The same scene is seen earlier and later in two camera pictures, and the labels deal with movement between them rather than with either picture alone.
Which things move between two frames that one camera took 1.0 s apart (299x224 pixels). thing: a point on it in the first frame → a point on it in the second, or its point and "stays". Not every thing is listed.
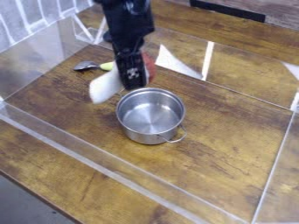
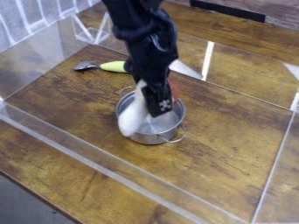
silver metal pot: x=150 y=113 stays
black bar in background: x=230 y=10 stays
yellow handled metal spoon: x=90 y=65 stays
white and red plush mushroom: x=106 y=86 → x=135 y=111
